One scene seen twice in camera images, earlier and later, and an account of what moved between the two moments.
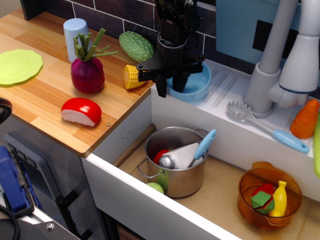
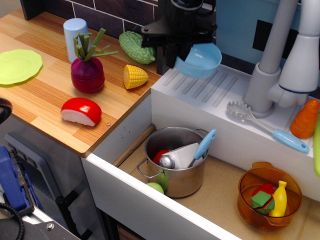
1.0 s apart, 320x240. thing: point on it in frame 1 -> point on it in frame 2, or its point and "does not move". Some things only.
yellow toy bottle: x=280 y=200 does not move
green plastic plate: x=17 y=66 does not move
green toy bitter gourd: x=136 y=47 does not move
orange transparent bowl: x=268 y=197 does not move
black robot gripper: x=171 y=60 -> x=182 y=22
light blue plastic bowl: x=196 y=86 -> x=202 y=61
